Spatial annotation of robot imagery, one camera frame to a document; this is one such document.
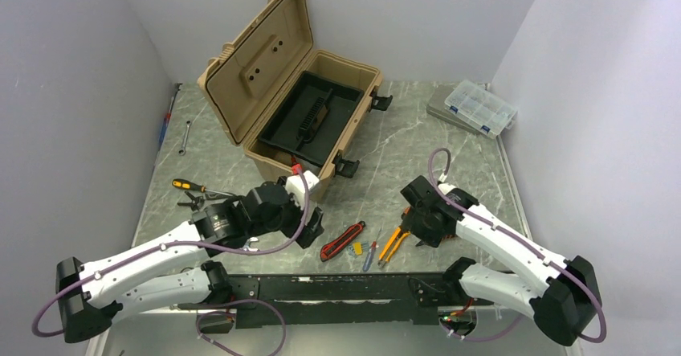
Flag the blue red tool at wall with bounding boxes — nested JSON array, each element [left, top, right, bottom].
[[157, 97, 175, 149]]

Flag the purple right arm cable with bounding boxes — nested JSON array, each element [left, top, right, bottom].
[[427, 148, 609, 344]]

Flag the silver combination wrench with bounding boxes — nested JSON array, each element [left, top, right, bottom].
[[241, 237, 259, 252]]

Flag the red black utility knife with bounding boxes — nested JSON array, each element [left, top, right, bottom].
[[320, 220, 366, 262]]

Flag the yellow handled screwdriver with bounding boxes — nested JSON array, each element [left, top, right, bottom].
[[171, 178, 234, 199]]

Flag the clear compartment organizer box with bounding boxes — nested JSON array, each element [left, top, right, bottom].
[[444, 80, 517, 139]]

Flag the grey flat case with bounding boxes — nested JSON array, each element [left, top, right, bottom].
[[426, 83, 479, 133]]

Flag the orange handled pliers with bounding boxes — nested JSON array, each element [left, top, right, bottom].
[[415, 235, 457, 248]]

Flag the orange black utility knife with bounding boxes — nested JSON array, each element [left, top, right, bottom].
[[377, 226, 411, 268]]

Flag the small ratchet ring wrench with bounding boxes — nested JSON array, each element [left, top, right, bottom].
[[178, 121, 192, 156]]

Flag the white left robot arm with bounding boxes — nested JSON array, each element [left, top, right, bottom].
[[56, 171, 324, 343]]

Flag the black handled cutters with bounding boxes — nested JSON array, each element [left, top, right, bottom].
[[177, 191, 206, 211]]

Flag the black tool tray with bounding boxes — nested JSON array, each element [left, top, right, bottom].
[[258, 72, 365, 167]]

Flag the tan plastic toolbox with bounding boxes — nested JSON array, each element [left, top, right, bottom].
[[198, 0, 392, 201]]

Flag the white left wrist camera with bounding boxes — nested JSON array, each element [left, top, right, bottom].
[[284, 164, 320, 208]]

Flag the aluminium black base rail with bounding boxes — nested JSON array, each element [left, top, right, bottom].
[[84, 271, 584, 356]]

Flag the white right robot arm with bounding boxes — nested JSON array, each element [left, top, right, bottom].
[[401, 176, 607, 346]]

